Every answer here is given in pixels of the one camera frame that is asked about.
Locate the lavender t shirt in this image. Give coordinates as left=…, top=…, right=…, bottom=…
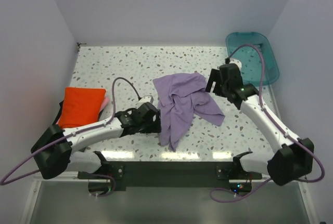
left=153, top=72, right=225, bottom=151

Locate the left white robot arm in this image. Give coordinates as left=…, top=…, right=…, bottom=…
left=31, top=102, right=161, bottom=179

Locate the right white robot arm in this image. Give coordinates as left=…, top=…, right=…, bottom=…
left=206, top=63, right=314, bottom=186

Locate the teal plastic basket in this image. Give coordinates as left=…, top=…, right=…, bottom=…
left=226, top=32, right=279, bottom=87

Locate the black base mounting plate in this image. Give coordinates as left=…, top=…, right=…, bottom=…
left=77, top=160, right=262, bottom=192

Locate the orange folded t shirt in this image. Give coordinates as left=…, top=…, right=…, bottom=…
left=58, top=87, right=106, bottom=129

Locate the black folded t shirt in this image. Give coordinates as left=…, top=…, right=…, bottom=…
left=50, top=100, right=89, bottom=153

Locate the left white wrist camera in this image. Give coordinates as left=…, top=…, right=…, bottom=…
left=136, top=95, right=153, bottom=108

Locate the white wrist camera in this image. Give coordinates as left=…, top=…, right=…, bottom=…
left=225, top=57, right=242, bottom=70
left=136, top=95, right=153, bottom=108

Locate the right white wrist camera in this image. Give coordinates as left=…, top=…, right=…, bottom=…
left=225, top=57, right=242, bottom=70

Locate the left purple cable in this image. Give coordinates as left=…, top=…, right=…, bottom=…
left=0, top=77, right=143, bottom=197

